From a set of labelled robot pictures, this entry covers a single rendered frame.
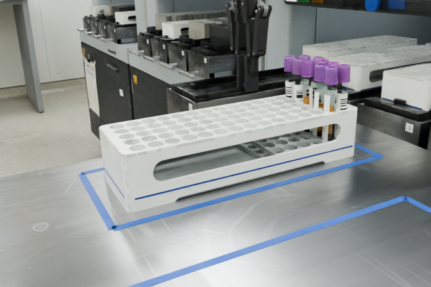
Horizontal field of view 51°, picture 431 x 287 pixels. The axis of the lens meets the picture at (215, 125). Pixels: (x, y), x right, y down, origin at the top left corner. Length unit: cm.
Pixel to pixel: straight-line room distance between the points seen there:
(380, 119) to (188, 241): 52
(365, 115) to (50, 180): 56
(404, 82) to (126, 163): 55
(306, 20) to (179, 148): 77
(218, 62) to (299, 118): 83
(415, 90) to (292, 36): 41
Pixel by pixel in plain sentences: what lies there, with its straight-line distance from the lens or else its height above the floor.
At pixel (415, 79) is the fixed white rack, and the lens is 84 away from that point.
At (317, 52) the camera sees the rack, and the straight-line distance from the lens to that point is 110.
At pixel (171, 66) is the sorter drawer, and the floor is 75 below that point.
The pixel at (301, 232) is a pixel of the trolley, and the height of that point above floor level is 82.
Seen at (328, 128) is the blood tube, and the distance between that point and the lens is 57.
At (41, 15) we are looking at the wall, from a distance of 438.
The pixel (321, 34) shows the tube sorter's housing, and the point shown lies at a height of 88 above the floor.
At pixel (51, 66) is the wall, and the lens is 445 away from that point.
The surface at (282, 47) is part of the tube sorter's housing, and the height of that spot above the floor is 85.
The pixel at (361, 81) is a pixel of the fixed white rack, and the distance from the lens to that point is 93.
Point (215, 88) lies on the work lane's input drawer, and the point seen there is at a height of 80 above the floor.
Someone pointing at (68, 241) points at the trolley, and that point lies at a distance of 44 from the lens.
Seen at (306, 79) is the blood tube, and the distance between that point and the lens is 58.
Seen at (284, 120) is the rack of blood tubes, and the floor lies 88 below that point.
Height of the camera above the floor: 105
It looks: 19 degrees down
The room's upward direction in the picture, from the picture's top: 1 degrees counter-clockwise
